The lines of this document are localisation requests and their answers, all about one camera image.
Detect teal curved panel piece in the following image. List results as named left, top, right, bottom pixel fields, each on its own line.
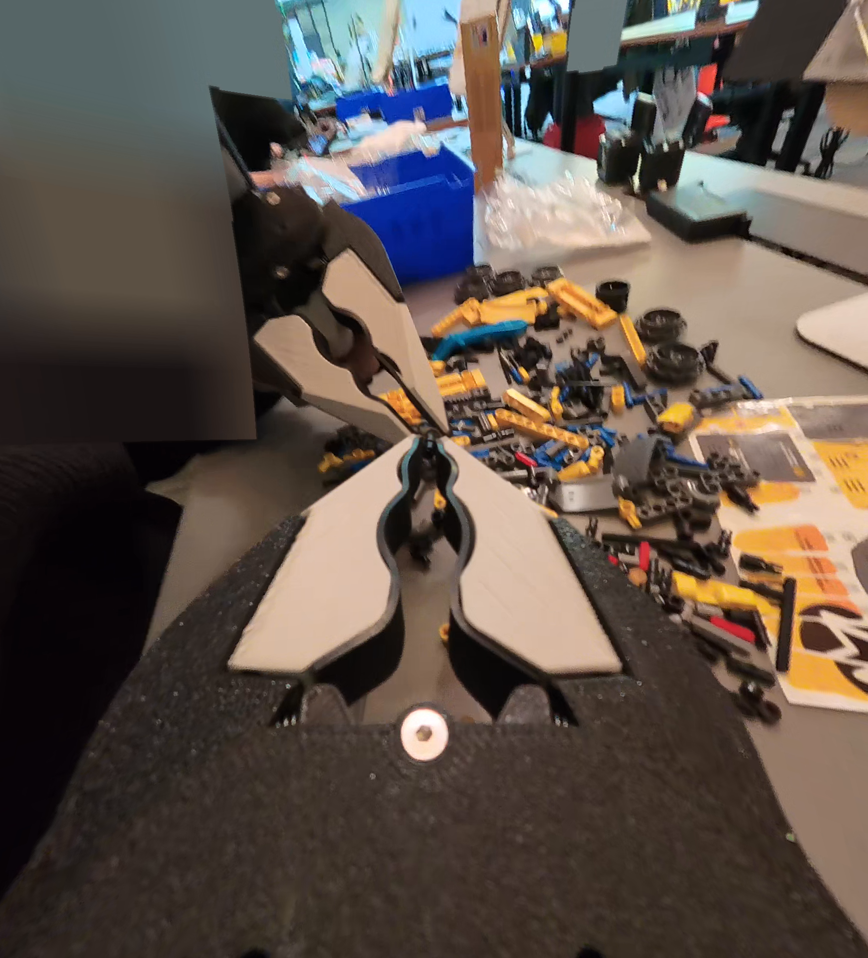
left=433, top=320, right=531, bottom=362

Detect brown cardboard box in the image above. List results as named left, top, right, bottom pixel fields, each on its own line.
left=458, top=13, right=516, bottom=194

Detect crumpled plastic bags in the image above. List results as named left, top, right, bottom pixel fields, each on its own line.
left=254, top=120, right=446, bottom=205

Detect white book stand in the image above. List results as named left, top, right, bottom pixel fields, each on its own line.
left=795, top=71, right=868, bottom=395

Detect person's left forearm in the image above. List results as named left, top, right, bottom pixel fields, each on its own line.
left=0, top=442, right=184, bottom=944

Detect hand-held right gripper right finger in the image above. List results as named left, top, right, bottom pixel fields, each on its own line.
left=433, top=436, right=624, bottom=682

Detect blue storage bin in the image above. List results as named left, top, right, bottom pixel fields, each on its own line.
left=335, top=84, right=456, bottom=127

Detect black pin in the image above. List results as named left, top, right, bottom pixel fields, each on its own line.
left=413, top=428, right=442, bottom=487

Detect background office desk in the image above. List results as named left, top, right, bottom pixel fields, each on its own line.
left=524, top=0, right=847, bottom=177

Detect yellow and grey sticker sheet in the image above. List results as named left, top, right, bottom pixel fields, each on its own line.
left=687, top=394, right=868, bottom=721

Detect pile of building block pieces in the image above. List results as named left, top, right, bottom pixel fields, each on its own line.
left=318, top=262, right=787, bottom=725

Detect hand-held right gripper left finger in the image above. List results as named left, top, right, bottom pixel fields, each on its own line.
left=228, top=436, right=410, bottom=682

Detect black power adapter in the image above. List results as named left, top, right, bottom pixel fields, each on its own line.
left=645, top=182, right=751, bottom=242

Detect black desktop equipment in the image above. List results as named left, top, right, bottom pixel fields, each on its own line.
left=597, top=96, right=713, bottom=197

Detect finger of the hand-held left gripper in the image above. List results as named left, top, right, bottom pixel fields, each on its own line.
left=319, top=249, right=451, bottom=437
left=253, top=316, right=414, bottom=446

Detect clear plastic bags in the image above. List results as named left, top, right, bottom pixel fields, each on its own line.
left=479, top=174, right=653, bottom=254

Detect blue bin with square tag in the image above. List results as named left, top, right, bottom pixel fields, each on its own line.
left=340, top=144, right=477, bottom=287

